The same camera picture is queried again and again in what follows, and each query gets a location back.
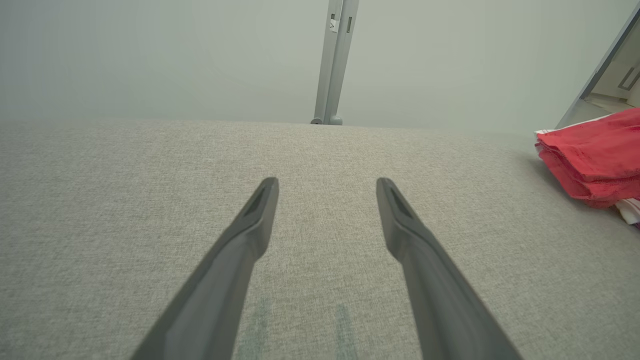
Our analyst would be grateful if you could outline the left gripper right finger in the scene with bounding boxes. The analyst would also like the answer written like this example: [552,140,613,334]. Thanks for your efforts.
[376,177,523,360]

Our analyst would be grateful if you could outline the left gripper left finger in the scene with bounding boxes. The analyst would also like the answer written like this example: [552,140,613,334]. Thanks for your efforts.
[131,176,280,360]

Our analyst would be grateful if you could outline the red basketball jersey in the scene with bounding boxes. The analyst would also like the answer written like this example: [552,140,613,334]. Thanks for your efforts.
[615,198,640,228]

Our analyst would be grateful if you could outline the red white shorts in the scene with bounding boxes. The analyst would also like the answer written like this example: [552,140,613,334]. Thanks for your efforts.
[535,107,640,209]

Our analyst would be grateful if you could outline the grey metal frame bracket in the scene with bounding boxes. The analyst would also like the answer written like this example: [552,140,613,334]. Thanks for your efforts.
[311,0,360,126]

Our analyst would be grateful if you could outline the grey partition frame edge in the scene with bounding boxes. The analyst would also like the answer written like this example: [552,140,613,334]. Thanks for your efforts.
[555,5,640,129]

